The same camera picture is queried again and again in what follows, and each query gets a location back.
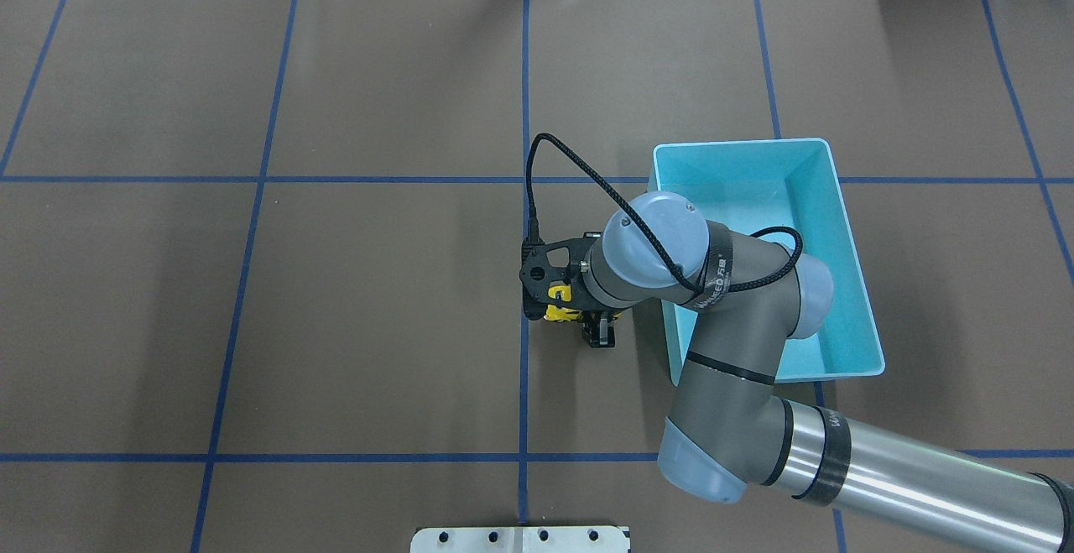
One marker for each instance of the light blue plastic bin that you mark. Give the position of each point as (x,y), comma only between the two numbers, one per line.
(751,185)

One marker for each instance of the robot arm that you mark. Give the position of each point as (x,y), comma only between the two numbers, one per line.
(727,429)

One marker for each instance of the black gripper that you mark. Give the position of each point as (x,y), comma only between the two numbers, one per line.
(599,329)

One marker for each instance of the yellow beetle toy car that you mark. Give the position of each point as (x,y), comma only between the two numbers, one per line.
(566,302)

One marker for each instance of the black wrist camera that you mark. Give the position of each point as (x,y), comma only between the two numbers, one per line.
(537,260)

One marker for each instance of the white metal base plate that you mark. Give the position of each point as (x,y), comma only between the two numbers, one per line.
(570,538)

